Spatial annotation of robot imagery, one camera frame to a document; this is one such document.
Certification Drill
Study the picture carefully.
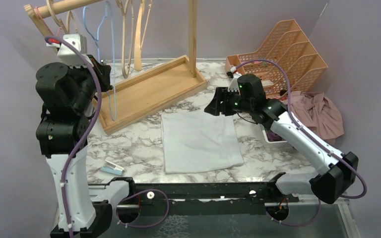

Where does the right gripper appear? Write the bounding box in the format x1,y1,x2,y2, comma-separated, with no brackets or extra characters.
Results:
204,87,253,117

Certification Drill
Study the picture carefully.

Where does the white skirt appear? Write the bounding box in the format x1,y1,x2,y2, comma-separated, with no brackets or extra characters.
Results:
161,111,244,174

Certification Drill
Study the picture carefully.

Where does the blue wire hanger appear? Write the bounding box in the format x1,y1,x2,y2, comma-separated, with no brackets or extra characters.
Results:
82,0,118,121

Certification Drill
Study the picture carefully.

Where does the pink skirt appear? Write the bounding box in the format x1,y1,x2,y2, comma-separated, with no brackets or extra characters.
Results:
291,91,344,146

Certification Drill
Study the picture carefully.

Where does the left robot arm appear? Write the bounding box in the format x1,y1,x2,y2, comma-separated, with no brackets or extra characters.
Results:
35,56,136,238

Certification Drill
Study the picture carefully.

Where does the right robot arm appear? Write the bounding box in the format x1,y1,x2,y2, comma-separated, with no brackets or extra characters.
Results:
204,74,358,204

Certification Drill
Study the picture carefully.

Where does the wooden hanger right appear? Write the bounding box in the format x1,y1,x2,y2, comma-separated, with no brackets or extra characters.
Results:
134,0,153,72

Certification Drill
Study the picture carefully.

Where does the wooden hanger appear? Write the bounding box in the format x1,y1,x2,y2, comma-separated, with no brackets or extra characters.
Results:
134,0,153,72
116,0,135,79
46,0,79,34

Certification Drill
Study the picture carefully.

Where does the wooden hanger middle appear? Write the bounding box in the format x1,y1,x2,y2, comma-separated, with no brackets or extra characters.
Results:
116,0,135,79

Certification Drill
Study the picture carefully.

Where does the wooden hanger left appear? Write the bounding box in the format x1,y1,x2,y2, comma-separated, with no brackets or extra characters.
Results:
46,0,79,34

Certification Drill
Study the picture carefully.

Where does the wooden clothes rack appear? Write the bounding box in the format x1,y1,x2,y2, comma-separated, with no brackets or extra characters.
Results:
24,0,207,134

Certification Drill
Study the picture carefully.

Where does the purple garment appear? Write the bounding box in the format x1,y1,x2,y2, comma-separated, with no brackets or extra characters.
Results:
266,131,287,143

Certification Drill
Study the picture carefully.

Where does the white perforated basket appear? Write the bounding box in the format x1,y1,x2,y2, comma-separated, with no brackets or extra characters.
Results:
262,129,287,145

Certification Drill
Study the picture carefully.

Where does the orange plastic desk organizer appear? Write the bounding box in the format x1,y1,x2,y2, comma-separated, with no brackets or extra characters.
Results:
225,19,328,101

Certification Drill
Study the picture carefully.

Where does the small white blue box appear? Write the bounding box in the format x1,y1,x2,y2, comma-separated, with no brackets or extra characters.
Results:
100,159,125,176

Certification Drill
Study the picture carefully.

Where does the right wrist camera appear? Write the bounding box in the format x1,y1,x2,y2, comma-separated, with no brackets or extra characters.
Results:
226,66,242,93

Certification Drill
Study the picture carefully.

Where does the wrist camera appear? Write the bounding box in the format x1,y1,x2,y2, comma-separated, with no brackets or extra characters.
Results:
226,66,242,93
46,34,92,68

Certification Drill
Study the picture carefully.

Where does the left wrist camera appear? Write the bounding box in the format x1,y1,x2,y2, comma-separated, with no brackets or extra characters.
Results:
46,34,92,68

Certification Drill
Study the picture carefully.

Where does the pink wire hanger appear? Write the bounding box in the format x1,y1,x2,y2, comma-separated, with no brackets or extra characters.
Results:
34,7,63,43

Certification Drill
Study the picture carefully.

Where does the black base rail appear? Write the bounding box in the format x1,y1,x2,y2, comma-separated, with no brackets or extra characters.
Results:
109,177,298,216

